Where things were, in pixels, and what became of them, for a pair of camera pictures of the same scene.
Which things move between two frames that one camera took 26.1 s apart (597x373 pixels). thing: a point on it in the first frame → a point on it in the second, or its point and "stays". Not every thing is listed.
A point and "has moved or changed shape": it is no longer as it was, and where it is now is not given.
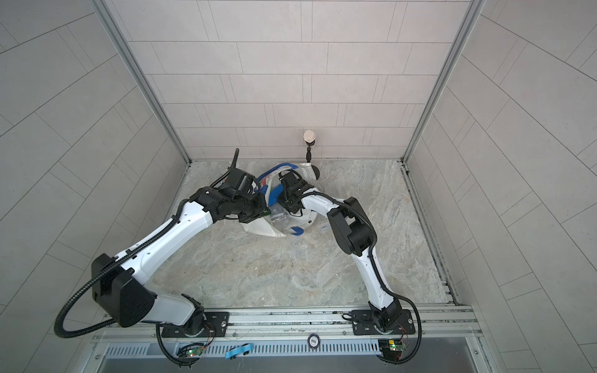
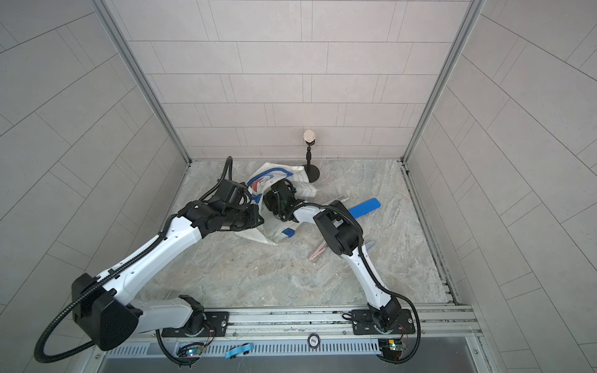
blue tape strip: [247, 347] stays
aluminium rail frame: [440, 332] stays
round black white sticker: [313, 340] stays
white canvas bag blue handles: [282, 221] has moved or changed shape
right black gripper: [284, 200] → [270, 199]
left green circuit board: [195, 351] stays
